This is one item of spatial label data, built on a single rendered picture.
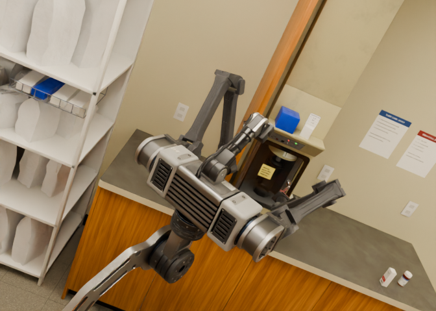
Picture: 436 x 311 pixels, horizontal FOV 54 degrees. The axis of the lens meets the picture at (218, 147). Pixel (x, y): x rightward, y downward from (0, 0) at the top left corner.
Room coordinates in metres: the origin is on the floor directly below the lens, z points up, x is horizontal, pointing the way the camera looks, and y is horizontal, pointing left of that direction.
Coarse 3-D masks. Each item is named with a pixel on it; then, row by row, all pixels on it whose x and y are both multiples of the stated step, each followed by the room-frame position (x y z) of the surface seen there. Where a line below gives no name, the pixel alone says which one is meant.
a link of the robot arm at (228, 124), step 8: (240, 80) 1.80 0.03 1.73; (232, 88) 1.84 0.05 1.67; (240, 88) 1.79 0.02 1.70; (224, 96) 1.82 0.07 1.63; (232, 96) 1.80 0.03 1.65; (224, 104) 1.82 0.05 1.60; (232, 104) 1.81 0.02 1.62; (224, 112) 1.81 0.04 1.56; (232, 112) 1.82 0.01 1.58; (224, 120) 1.81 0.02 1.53; (232, 120) 1.82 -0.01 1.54; (224, 128) 1.81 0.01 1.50; (232, 128) 1.83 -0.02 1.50; (224, 136) 1.81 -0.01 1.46; (232, 136) 1.84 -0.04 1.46; (224, 144) 1.81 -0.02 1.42
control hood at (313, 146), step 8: (272, 120) 2.15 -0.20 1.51; (288, 136) 2.08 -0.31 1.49; (296, 136) 2.08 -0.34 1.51; (312, 136) 2.18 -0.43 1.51; (304, 144) 2.09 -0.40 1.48; (312, 144) 2.08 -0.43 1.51; (320, 144) 2.12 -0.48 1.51; (304, 152) 2.16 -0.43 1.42; (312, 152) 2.14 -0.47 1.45; (320, 152) 2.11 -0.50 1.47
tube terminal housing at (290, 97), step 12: (276, 96) 2.25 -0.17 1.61; (288, 96) 2.18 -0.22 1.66; (300, 96) 2.18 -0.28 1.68; (312, 96) 2.19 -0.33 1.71; (276, 108) 2.18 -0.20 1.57; (300, 108) 2.19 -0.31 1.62; (312, 108) 2.19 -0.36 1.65; (324, 108) 2.20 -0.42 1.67; (336, 108) 2.20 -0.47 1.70; (300, 120) 2.19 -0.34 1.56; (324, 120) 2.20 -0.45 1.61; (312, 132) 2.20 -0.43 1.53; (324, 132) 2.20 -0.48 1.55; (252, 144) 2.25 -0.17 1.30; (312, 156) 2.20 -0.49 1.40; (240, 168) 2.26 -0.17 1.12
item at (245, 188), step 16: (272, 144) 2.17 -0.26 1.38; (256, 160) 2.17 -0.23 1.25; (272, 160) 2.17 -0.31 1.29; (288, 160) 2.18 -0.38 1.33; (304, 160) 2.19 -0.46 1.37; (256, 176) 2.17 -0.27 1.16; (272, 176) 2.18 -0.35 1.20; (288, 176) 2.18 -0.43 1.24; (240, 192) 2.17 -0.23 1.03; (256, 192) 2.18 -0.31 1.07; (272, 192) 2.18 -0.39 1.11; (288, 192) 2.19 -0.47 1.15
